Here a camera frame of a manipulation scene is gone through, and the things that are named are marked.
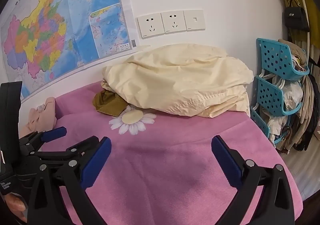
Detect blue plastic tiered rack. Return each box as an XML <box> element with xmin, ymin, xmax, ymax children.
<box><xmin>250</xmin><ymin>38</ymin><xmax>310</xmax><ymax>144</ymax></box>

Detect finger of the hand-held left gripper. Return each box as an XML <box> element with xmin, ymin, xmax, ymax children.
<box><xmin>19</xmin><ymin>126</ymin><xmax>67</xmax><ymax>155</ymax></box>
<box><xmin>22</xmin><ymin>135</ymin><xmax>105</xmax><ymax>166</ymax></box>

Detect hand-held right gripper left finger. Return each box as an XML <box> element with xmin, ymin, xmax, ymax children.
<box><xmin>27</xmin><ymin>137</ymin><xmax>112</xmax><ymax>225</ymax></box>

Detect person's left hand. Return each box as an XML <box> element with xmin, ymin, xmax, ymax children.
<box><xmin>4</xmin><ymin>191</ymin><xmax>27</xmax><ymax>224</ymax></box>

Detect colourful wall map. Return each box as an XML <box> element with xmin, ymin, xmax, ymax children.
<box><xmin>0</xmin><ymin>0</ymin><xmax>133</xmax><ymax>101</ymax></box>

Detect pink daisy print bed sheet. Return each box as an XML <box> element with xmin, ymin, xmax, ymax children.
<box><xmin>41</xmin><ymin>81</ymin><xmax>304</xmax><ymax>225</ymax></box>

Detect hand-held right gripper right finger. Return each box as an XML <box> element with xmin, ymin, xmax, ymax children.
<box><xmin>211</xmin><ymin>135</ymin><xmax>296</xmax><ymax>225</ymax></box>

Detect black handbag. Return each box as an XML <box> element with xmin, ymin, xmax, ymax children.
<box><xmin>282</xmin><ymin>6</ymin><xmax>310</xmax><ymax>32</ymax></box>

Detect cream yellow jacket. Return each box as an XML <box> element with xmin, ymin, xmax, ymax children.
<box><xmin>101</xmin><ymin>43</ymin><xmax>255</xmax><ymax>118</ymax></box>

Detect peach pink cloth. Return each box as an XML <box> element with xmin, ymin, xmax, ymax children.
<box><xmin>20</xmin><ymin>97</ymin><xmax>57</xmax><ymax>138</ymax></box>

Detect white wall socket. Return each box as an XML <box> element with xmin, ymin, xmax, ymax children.
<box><xmin>161</xmin><ymin>10</ymin><xmax>187</xmax><ymax>34</ymax></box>
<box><xmin>137</xmin><ymin>13</ymin><xmax>165</xmax><ymax>39</ymax></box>

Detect olive green garment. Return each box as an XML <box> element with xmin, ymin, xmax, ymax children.
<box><xmin>92</xmin><ymin>89</ymin><xmax>129</xmax><ymax>117</ymax></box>

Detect white plastic bag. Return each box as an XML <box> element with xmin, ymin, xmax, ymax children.
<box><xmin>282</xmin><ymin>82</ymin><xmax>303</xmax><ymax>112</ymax></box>

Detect beige hanging clothes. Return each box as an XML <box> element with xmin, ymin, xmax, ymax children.
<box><xmin>275</xmin><ymin>72</ymin><xmax>320</xmax><ymax>154</ymax></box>

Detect beige folded cloth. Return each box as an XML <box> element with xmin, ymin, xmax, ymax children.
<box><xmin>279</xmin><ymin>39</ymin><xmax>311</xmax><ymax>73</ymax></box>

